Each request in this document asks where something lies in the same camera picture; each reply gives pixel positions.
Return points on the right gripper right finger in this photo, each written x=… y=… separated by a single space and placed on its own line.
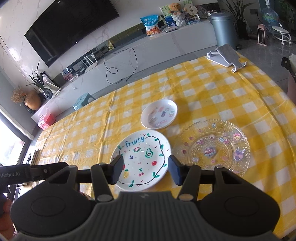
x=187 y=176

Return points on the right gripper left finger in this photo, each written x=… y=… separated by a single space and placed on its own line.
x=103 y=175

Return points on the clear glass sticker plate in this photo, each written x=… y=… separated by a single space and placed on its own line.
x=214 y=143

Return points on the white Fruity painted plate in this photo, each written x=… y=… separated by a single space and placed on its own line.
x=145 y=160

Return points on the small white sticker plate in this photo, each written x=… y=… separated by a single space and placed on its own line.
x=159 y=114

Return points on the person left hand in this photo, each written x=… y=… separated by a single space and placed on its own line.
x=7 y=227

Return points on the small teal plastic stool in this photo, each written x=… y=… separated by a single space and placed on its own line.
x=83 y=100

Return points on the red pink box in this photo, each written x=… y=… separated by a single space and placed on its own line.
x=46 y=121

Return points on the copper round vase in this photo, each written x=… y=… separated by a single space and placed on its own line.
x=32 y=100

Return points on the yellow checkered tablecloth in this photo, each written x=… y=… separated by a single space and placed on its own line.
x=202 y=90

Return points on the white wifi router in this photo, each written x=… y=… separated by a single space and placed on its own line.
x=90 y=61

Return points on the green plant in glass vase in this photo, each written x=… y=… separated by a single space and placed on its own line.
x=38 y=81

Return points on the white phone stand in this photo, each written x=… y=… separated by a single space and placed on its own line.
x=226 y=56

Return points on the white TV cabinet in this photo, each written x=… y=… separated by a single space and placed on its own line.
x=129 y=60

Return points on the pink small heater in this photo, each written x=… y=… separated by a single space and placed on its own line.
x=261 y=34

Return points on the grey blue trash can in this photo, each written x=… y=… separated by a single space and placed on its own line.
x=225 y=32

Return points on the blue snack bag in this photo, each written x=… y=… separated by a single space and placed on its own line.
x=151 y=24

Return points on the white round stool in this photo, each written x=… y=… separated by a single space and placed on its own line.
x=281 y=34

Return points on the brown teddy bear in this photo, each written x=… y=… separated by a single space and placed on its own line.
x=175 y=9

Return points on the tall potted green plant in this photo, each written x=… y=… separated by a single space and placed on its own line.
x=237 y=9

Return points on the blue water jug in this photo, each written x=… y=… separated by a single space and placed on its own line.
x=270 y=17

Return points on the black wall television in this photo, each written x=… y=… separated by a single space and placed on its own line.
x=64 y=23

